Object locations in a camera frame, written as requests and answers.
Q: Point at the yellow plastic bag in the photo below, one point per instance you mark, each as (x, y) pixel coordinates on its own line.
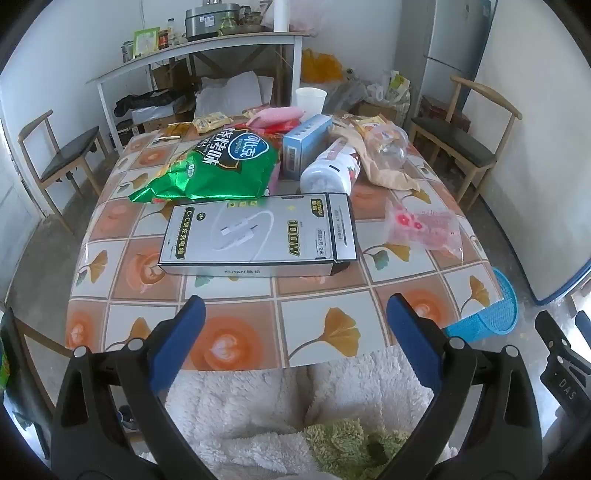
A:
(321, 67)

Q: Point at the wooden chair dark seat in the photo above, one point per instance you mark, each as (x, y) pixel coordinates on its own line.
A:
(69, 154)
(455, 143)

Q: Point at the red wooden stool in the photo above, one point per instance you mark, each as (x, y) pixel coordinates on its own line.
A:
(443, 115)

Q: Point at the tile pattern tablecloth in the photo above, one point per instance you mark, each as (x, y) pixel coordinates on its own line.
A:
(323, 286)

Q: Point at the pink clear plastic wrapper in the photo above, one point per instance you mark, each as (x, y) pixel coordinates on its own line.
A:
(425, 226)

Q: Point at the green snack bag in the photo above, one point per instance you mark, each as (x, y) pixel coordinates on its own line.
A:
(217, 166)

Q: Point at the grey refrigerator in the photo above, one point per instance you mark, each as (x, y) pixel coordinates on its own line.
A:
(455, 46)

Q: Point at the pink soft pouch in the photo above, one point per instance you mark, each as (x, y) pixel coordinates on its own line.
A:
(277, 115)

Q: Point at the white side table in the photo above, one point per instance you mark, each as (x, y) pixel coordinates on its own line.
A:
(184, 50)

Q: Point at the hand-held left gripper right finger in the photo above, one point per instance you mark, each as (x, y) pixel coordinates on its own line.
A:
(411, 337)

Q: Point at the metal rice cooker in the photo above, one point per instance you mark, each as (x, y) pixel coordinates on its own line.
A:
(211, 21)

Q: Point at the green box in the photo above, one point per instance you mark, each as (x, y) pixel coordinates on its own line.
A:
(145, 42)

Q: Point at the white sack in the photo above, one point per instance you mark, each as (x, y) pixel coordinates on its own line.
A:
(233, 94)

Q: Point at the black bag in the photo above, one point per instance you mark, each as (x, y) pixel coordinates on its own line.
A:
(147, 99)

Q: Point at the red packet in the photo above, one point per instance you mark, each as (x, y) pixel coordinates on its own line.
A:
(277, 127)

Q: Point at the blue white medicine box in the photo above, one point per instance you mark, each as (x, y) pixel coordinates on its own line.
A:
(302, 143)

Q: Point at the dark jar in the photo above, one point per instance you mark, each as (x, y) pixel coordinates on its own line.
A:
(163, 39)

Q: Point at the crumpled brown paper bag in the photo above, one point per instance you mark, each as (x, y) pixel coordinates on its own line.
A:
(388, 177)

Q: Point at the grey plastic bag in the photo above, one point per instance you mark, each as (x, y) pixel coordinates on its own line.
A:
(348, 97)

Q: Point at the white strawberry milk bottle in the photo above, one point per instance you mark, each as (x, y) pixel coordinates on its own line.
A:
(330, 170)

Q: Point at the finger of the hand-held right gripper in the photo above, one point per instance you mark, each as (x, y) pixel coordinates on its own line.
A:
(584, 326)
(551, 332)

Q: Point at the yellow snack packet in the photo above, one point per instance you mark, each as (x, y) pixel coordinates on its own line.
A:
(211, 123)

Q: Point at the green fluffy cloth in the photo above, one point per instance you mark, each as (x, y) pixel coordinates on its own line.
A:
(341, 445)

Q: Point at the white plastic bag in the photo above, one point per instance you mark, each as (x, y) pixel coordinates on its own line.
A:
(390, 87)

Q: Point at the brown flat packet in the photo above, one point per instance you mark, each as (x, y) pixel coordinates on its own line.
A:
(175, 130)

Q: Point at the cardboard box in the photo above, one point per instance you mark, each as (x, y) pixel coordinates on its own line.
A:
(376, 111)

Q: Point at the blue plastic basket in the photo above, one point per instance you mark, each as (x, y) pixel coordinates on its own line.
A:
(489, 318)

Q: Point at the white paper cup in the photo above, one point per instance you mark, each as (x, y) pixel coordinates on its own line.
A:
(310, 99)

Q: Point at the white paper towel roll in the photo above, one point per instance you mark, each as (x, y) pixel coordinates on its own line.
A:
(282, 16)

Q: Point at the white mattress blue edge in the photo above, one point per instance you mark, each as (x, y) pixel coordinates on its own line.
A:
(535, 161)

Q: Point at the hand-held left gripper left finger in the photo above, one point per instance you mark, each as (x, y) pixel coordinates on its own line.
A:
(184, 332)

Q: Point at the white fluffy garment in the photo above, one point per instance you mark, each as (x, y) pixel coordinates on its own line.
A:
(258, 406)

